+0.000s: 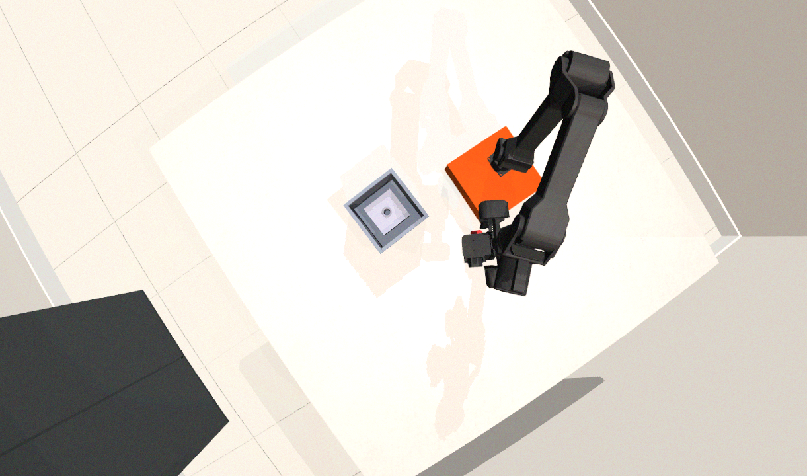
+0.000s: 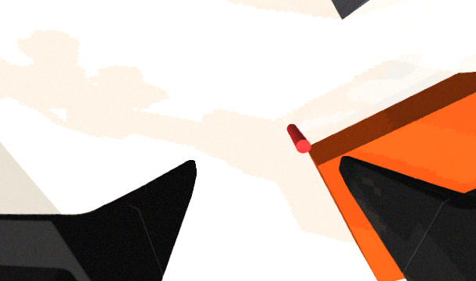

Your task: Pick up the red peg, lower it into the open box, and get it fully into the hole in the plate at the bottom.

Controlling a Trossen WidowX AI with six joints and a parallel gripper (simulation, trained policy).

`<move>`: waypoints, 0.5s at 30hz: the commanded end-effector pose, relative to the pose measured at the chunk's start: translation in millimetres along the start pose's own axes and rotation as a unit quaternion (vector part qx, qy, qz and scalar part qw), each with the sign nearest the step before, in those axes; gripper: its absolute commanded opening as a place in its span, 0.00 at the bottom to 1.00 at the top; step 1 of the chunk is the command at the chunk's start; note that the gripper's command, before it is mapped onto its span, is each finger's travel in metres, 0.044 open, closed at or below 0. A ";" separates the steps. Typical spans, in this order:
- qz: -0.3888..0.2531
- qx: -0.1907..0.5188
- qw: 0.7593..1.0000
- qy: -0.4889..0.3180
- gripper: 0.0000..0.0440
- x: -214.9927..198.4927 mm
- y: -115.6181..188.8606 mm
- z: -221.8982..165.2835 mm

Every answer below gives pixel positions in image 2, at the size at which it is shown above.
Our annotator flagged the red peg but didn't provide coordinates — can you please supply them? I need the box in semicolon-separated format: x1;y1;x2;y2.
287;124;311;153

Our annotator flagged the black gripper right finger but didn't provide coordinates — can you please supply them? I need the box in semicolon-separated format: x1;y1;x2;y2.
339;156;476;281

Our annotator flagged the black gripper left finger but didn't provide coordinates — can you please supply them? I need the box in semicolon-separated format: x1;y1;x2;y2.
0;160;197;281

